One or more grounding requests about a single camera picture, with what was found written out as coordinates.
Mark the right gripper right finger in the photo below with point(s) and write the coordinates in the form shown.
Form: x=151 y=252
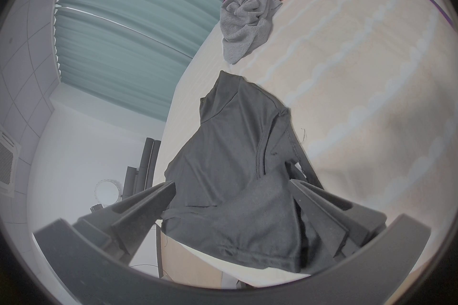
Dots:
x=336 y=217

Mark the black T-shirt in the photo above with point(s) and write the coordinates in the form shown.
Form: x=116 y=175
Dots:
x=232 y=171

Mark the grey garment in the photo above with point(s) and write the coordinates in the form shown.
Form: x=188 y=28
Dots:
x=243 y=24

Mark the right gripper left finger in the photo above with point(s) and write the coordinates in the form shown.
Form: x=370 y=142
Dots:
x=139 y=217

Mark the round white mirror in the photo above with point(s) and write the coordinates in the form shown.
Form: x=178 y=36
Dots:
x=107 y=191

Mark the bed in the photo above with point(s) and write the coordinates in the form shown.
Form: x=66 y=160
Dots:
x=357 y=82

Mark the black chest of drawers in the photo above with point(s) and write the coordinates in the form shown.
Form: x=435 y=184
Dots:
x=150 y=160

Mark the white ceiling air vent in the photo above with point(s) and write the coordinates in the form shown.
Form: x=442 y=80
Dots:
x=7 y=164

